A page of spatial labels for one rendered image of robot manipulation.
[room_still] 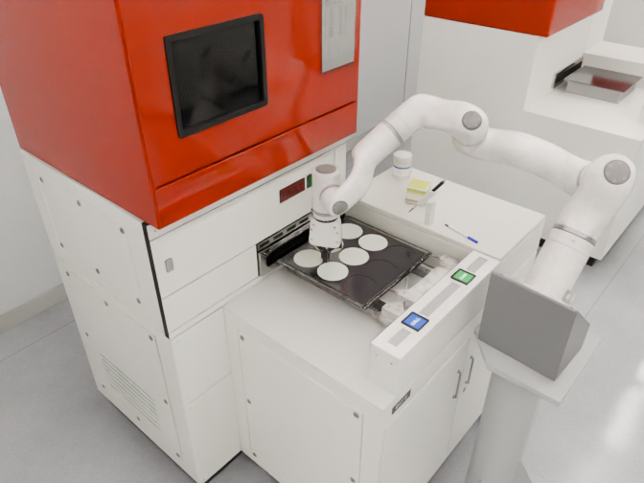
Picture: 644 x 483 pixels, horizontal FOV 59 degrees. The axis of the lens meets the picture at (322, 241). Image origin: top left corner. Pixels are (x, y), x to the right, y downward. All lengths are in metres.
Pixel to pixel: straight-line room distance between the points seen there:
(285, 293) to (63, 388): 1.37
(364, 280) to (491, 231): 0.47
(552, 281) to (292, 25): 0.97
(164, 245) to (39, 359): 1.62
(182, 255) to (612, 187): 1.16
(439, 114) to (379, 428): 0.88
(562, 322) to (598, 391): 1.37
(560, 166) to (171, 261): 1.10
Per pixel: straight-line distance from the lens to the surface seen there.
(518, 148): 1.69
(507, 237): 1.97
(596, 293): 3.50
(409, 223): 1.98
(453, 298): 1.67
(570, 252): 1.65
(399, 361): 1.47
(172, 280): 1.65
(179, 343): 1.79
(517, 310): 1.63
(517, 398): 1.86
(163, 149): 1.41
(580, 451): 2.68
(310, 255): 1.90
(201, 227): 1.64
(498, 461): 2.09
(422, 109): 1.71
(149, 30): 1.33
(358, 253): 1.91
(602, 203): 1.66
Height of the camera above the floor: 2.01
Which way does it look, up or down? 34 degrees down
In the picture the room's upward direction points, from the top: straight up
